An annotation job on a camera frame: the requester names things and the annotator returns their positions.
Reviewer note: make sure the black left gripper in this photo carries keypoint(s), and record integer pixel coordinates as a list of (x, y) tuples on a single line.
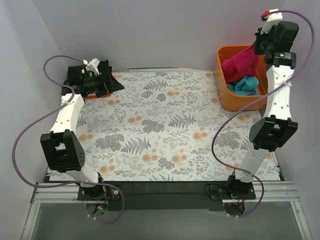
[(107, 80)]

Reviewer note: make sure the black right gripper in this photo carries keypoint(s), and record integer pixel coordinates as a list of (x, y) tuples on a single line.
[(260, 44)]

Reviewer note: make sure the pink t shirt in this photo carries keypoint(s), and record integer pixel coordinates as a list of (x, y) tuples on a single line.
[(241, 65)]

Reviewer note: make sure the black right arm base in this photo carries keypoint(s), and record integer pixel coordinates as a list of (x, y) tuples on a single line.
[(234, 190)]

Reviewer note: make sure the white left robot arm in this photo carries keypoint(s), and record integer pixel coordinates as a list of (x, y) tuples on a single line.
[(61, 147)]

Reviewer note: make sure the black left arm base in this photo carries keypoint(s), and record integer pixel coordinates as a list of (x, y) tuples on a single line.
[(98, 198)]

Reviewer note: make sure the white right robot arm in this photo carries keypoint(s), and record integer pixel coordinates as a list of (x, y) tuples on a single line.
[(276, 126)]

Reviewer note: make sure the folded orange t shirt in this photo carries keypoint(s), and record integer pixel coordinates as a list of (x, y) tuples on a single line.
[(94, 96)]

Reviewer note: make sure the teal t shirt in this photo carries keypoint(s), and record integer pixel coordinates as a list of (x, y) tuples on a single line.
[(247, 86)]

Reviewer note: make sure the floral patterned table mat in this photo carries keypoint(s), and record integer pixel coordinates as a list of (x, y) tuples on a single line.
[(163, 126)]

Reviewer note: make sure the orange plastic basket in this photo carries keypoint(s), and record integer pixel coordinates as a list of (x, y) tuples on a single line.
[(230, 101)]

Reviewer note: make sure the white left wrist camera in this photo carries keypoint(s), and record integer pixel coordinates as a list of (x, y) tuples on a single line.
[(91, 65)]

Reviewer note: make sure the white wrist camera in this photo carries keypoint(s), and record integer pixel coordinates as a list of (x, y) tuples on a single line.
[(91, 65), (270, 17)]

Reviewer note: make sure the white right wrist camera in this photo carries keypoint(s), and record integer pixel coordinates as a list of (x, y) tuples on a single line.
[(270, 17)]

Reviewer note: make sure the aluminium frame rail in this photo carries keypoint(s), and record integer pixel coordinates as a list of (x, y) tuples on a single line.
[(168, 211)]

